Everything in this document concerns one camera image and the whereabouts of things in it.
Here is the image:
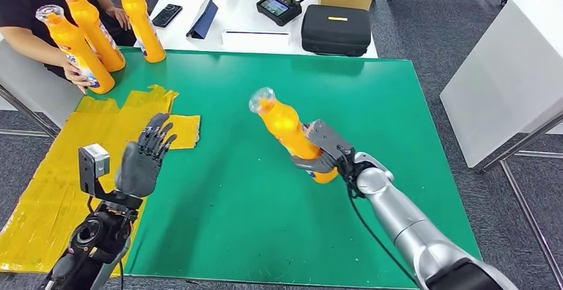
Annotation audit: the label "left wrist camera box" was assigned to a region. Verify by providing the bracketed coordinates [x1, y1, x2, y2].
[78, 143, 111, 201]

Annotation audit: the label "flat white box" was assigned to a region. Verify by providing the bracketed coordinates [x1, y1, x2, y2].
[221, 30, 291, 55]

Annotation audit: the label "green table mat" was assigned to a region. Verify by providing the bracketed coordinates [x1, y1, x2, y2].
[83, 46, 483, 290]

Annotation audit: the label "tablet with blue cover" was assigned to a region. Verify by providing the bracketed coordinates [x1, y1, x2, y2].
[186, 0, 221, 40]

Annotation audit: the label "black smartphone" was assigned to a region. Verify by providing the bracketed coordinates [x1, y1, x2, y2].
[151, 3, 183, 29]

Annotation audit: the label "black carrying case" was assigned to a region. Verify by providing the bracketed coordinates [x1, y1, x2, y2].
[301, 4, 373, 58]

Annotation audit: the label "white desk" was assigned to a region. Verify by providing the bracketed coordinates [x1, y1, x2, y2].
[133, 0, 380, 59]

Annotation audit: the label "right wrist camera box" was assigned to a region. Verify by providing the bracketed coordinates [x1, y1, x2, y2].
[306, 119, 355, 162]

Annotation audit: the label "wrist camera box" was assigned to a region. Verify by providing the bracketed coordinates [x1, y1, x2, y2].
[306, 119, 355, 162]
[78, 143, 111, 201]

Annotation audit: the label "yellow taped plastic sheet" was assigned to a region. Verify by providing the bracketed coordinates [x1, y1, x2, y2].
[0, 84, 202, 277]

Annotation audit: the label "black remote controller with antennas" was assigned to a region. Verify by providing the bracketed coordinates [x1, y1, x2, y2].
[256, 0, 322, 27]

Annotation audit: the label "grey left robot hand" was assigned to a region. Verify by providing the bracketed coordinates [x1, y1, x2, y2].
[115, 112, 178, 198]

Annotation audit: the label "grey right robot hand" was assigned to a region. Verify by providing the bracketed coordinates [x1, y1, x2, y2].
[290, 151, 343, 176]

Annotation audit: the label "white table metal legs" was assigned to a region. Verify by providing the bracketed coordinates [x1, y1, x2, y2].
[440, 0, 563, 287]

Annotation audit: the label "white bench metal legs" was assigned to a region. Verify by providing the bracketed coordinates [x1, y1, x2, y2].
[0, 37, 84, 139]

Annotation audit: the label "orange detergent bottle clear cap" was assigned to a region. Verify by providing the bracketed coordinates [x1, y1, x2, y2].
[112, 0, 167, 64]
[35, 4, 116, 95]
[248, 87, 339, 185]
[57, 0, 127, 73]

